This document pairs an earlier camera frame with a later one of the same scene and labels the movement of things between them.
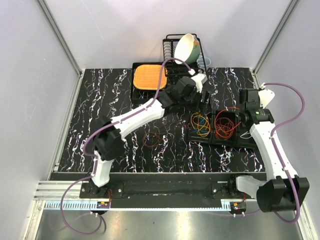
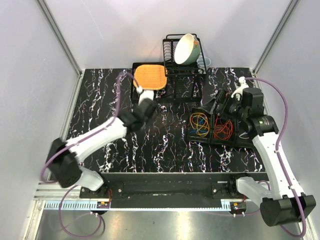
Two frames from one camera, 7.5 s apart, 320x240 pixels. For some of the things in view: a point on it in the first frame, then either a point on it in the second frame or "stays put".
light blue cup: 207,61 stays put
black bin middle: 225,127 stays put
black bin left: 201,127 stays put
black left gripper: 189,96 to 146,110
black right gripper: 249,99 to 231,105
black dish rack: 174,69 stays put
